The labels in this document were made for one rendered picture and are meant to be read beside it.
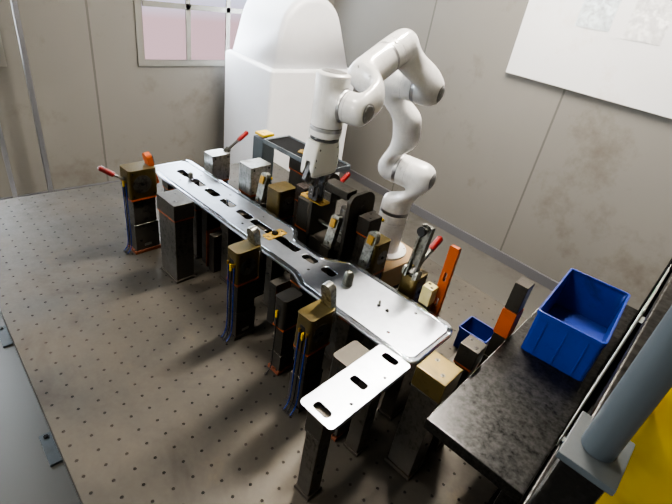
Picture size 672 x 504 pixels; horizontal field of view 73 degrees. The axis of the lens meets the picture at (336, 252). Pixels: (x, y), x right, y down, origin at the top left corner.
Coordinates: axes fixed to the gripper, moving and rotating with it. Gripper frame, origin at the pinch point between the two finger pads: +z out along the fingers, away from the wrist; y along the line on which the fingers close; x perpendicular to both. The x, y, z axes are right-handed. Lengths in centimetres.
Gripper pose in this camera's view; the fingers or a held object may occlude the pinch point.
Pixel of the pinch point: (316, 191)
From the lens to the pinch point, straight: 126.4
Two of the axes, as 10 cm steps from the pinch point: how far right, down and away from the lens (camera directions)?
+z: -1.6, 8.4, 5.2
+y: -6.6, 3.0, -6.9
